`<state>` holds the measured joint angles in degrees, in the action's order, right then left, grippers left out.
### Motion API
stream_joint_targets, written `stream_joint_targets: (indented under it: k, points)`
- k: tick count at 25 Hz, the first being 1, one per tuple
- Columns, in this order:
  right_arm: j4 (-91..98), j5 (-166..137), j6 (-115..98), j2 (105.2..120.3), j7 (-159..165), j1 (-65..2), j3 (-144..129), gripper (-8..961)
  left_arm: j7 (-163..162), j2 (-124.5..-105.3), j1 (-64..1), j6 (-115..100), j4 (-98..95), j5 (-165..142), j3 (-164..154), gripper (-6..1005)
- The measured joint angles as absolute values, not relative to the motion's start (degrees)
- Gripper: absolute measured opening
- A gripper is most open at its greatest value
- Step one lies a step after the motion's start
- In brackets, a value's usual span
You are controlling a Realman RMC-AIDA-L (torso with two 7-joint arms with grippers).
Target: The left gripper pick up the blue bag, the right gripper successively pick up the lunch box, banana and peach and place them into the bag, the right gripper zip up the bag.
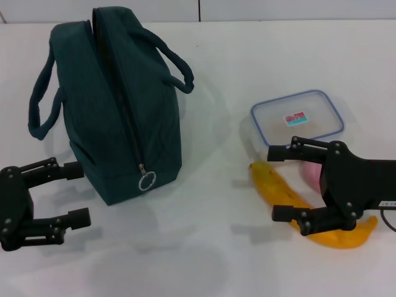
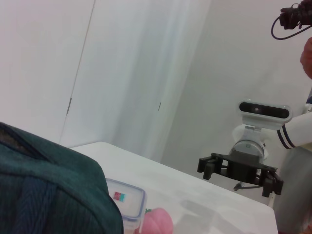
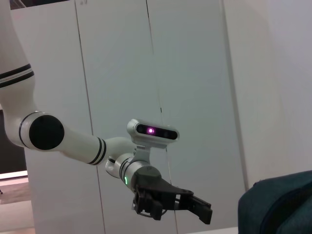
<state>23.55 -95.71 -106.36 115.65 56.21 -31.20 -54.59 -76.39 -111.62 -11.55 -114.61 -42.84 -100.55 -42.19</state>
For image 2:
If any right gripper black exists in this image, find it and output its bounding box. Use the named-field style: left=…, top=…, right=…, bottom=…
left=196, top=149, right=285, bottom=198

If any pink toy peach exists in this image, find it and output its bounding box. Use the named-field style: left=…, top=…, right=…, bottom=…
left=141, top=207, right=174, bottom=234

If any dark teal insulated lunch bag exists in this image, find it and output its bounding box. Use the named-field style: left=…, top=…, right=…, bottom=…
left=0, top=121, right=125, bottom=234

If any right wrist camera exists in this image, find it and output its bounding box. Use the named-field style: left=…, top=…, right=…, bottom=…
left=237, top=98, right=292, bottom=134

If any clear food container blue seal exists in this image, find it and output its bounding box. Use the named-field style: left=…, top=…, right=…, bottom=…
left=105, top=177, right=148, bottom=234

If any black video camera cable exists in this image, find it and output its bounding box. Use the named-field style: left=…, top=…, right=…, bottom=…
left=270, top=15, right=311, bottom=41

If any person forearm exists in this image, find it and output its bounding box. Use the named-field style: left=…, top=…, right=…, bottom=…
left=299, top=36, right=312, bottom=80

